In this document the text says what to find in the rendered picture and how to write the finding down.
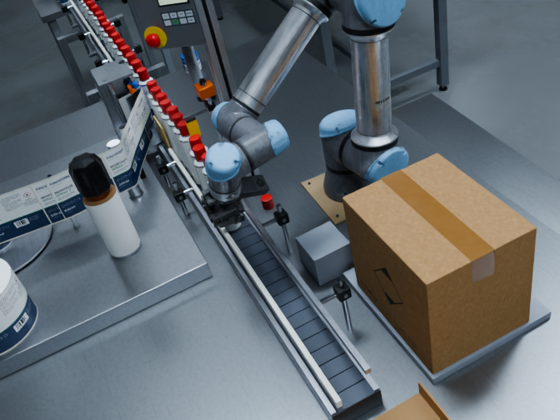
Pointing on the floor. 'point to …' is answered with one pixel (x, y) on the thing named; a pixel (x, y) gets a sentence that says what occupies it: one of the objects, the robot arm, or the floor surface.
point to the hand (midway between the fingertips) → (235, 217)
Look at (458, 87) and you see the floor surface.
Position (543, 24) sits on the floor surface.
